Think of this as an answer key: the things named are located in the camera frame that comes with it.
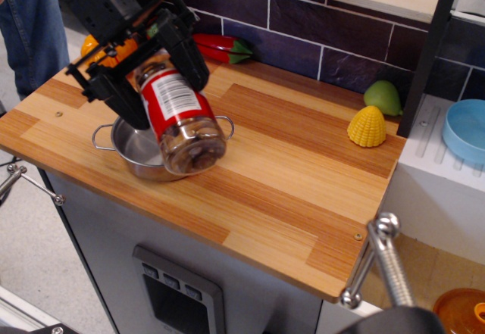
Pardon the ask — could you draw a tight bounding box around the orange plastic lid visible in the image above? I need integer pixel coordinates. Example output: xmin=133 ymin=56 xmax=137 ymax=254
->
xmin=433 ymin=289 xmax=484 ymax=333

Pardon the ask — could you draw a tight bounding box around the person in blue jeans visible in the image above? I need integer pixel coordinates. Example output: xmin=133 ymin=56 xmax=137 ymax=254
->
xmin=1 ymin=0 xmax=70 ymax=100

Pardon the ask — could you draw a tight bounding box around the white toy sink counter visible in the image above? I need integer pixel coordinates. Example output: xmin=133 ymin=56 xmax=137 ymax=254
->
xmin=381 ymin=96 xmax=484 ymax=264

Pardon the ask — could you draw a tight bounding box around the grey toy oven panel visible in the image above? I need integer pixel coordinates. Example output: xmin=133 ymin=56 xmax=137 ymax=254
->
xmin=132 ymin=245 xmax=226 ymax=333

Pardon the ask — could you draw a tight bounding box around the light blue plastic bowl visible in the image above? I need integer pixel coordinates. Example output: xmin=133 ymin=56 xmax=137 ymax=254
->
xmin=442 ymin=99 xmax=484 ymax=164

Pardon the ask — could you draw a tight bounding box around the left chrome towel bar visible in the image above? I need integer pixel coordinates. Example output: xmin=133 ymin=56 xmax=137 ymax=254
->
xmin=1 ymin=163 xmax=66 ymax=206

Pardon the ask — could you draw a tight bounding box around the green toy pear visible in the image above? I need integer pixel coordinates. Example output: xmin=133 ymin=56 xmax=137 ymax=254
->
xmin=364 ymin=80 xmax=403 ymax=117

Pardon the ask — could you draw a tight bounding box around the red toy chili pepper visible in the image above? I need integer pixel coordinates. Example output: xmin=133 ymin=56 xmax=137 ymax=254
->
xmin=192 ymin=33 xmax=252 ymax=64

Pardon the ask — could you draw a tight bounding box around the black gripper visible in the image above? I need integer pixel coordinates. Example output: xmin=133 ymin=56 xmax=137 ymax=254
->
xmin=65 ymin=0 xmax=210 ymax=130

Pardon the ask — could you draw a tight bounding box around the almond jar with red label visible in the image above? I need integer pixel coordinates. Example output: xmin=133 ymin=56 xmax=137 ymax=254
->
xmin=133 ymin=49 xmax=227 ymax=176

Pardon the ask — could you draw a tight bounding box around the orange toy pumpkin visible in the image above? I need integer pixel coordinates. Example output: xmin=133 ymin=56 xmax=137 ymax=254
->
xmin=80 ymin=34 xmax=138 ymax=67

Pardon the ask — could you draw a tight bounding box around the small steel pot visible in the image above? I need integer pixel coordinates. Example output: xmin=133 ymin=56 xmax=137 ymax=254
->
xmin=92 ymin=117 xmax=231 ymax=182

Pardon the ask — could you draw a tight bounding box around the black vertical shelf post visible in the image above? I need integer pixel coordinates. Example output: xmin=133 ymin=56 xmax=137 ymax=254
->
xmin=397 ymin=0 xmax=456 ymax=138

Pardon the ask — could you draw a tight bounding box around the yellow toy corn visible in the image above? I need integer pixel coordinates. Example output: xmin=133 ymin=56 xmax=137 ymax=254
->
xmin=347 ymin=106 xmax=386 ymax=148

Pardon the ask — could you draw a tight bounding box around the red toy tomato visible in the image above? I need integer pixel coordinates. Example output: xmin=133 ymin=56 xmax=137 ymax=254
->
xmin=146 ymin=23 xmax=158 ymax=39

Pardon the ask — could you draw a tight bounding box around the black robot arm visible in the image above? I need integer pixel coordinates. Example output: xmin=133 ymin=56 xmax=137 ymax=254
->
xmin=61 ymin=0 xmax=209 ymax=130

